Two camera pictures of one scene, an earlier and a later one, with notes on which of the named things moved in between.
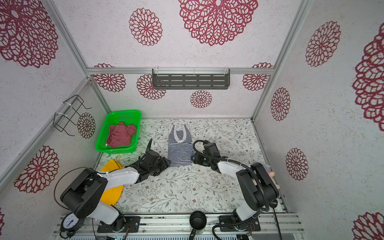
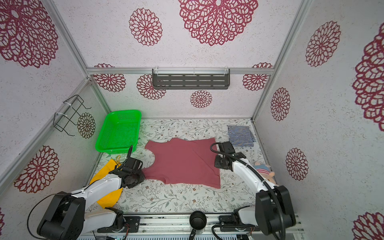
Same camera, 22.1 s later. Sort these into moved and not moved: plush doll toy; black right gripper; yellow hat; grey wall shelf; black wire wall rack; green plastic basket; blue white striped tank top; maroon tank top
Moved: maroon tank top; blue white striped tank top; black right gripper
Not moved: yellow hat; grey wall shelf; green plastic basket; black wire wall rack; plush doll toy
